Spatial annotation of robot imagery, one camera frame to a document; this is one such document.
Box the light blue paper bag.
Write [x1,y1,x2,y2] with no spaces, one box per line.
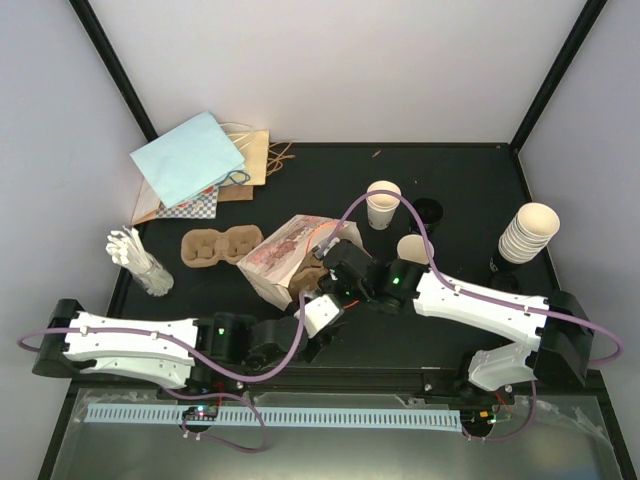
[130,111,244,207]

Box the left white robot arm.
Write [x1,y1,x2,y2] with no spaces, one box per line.
[32,295,344,399]

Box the light blue cable chain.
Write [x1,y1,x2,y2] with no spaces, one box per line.
[84,402,465,435]

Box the white paper coffee cup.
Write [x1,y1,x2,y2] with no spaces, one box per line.
[396,234,434,265]

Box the cream bear paper bag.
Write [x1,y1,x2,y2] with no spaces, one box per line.
[238,214,338,310]

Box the black paper coffee cup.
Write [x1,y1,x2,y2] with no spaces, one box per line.
[413,198,444,227]

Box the checkered paper bag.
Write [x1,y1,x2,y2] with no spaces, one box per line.
[155,187,219,219]

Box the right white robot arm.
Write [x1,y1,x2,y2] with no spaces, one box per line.
[312,239,594,403]

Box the white plastic cutlery bunch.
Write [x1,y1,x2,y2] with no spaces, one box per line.
[105,227,174,297]

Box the brown kraft paper bag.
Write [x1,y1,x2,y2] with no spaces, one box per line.
[131,130,269,225]

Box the black cup lid stack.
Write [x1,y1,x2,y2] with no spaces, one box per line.
[488,272,522,295]

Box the stack of white cups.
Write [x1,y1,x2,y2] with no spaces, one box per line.
[498,202,561,265]

